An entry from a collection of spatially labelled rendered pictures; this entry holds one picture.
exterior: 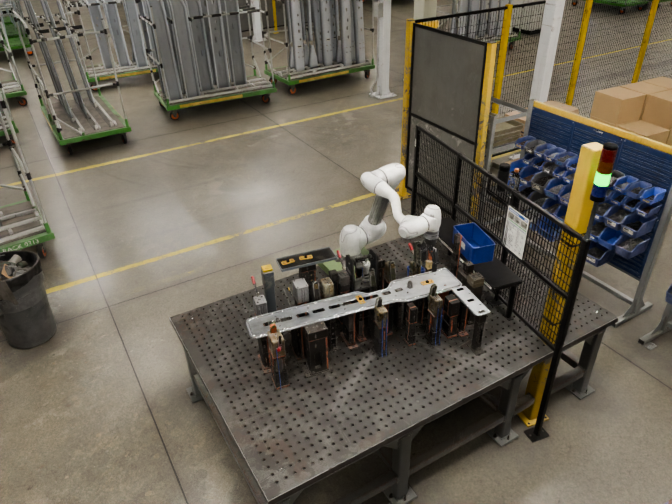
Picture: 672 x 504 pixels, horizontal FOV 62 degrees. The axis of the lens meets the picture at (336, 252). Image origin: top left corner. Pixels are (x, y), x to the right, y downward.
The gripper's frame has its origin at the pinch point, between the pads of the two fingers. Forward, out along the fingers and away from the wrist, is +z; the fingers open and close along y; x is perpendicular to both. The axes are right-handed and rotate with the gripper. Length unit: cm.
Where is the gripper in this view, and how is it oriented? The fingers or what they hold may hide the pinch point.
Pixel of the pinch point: (428, 264)
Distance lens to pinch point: 356.2
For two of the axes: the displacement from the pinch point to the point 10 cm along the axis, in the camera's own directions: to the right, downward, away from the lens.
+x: 9.3, -2.2, 2.9
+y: 3.6, 5.0, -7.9
